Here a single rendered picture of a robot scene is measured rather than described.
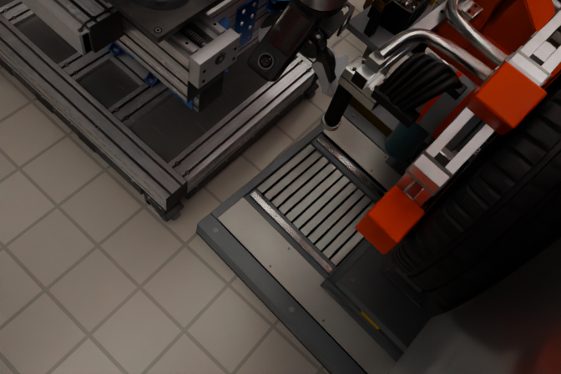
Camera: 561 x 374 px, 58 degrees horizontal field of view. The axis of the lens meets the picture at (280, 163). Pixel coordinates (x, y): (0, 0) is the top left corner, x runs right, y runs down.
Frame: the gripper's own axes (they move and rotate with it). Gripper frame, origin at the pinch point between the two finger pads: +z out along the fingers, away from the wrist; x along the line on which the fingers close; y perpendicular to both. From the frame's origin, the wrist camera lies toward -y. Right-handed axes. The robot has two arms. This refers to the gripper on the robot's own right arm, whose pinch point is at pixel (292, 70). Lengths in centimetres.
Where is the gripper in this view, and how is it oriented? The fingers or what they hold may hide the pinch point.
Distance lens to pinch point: 83.1
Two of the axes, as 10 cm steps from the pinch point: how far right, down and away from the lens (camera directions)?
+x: -7.6, -6.3, 1.1
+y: 6.4, -7.2, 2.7
